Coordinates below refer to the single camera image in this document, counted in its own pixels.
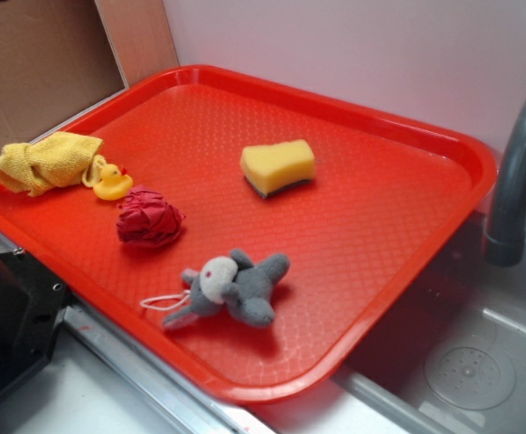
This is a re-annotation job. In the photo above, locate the yellow cloth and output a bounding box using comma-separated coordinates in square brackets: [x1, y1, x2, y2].
[0, 131, 107, 197]

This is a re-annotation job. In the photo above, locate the grey sink faucet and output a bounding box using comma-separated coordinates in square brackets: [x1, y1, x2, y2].
[482, 100, 526, 267]

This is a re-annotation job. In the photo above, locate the yellow rubber duck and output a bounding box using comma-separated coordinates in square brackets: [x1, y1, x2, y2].
[93, 164, 134, 201]

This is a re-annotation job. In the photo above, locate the brown cardboard panel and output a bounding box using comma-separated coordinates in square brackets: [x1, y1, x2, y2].
[0, 1, 124, 151]

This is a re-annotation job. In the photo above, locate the grey plush toy animal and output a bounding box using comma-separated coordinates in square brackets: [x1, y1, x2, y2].
[139, 249, 290, 330]

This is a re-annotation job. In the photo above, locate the grey toy sink basin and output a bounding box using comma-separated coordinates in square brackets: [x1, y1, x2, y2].
[336, 222, 526, 433]

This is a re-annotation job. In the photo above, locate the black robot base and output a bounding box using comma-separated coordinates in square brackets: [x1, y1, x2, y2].
[0, 252, 69, 400]

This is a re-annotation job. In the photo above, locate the crumpled red cloth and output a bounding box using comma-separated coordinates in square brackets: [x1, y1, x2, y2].
[116, 185, 186, 249]

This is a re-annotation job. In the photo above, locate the yellow sponge with dark base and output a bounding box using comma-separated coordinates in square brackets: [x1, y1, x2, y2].
[240, 139, 316, 198]

